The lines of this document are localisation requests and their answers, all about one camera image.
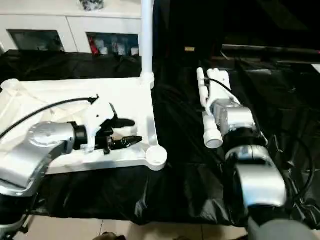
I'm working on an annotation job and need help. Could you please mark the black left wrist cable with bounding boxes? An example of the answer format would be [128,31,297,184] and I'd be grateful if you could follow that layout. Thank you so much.
[0,94,100,138]

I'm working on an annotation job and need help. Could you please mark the white plastic table top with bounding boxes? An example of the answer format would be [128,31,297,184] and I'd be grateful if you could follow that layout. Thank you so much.
[0,77,168,176]

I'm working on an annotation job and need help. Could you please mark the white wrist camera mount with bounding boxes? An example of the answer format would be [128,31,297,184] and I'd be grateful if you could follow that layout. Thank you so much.
[205,68,231,113]
[84,96,116,153]

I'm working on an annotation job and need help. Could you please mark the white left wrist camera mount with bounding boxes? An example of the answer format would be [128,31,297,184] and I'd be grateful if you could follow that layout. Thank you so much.
[84,96,116,153]

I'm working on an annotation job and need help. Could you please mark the white glass-door cabinet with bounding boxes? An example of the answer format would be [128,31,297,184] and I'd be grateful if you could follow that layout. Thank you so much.
[0,0,143,55]

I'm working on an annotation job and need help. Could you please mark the grey object on cabinet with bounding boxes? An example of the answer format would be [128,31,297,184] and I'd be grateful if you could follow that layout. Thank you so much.
[79,0,106,12]

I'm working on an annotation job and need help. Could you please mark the black folding table frame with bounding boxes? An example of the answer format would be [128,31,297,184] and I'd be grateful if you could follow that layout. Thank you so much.
[21,214,31,235]

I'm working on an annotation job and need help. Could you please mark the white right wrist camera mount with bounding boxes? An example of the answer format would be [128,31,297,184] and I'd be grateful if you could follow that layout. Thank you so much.
[205,68,231,113]

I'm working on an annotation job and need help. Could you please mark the black plastic mat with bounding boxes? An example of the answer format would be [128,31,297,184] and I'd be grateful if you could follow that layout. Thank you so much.
[0,48,320,230]

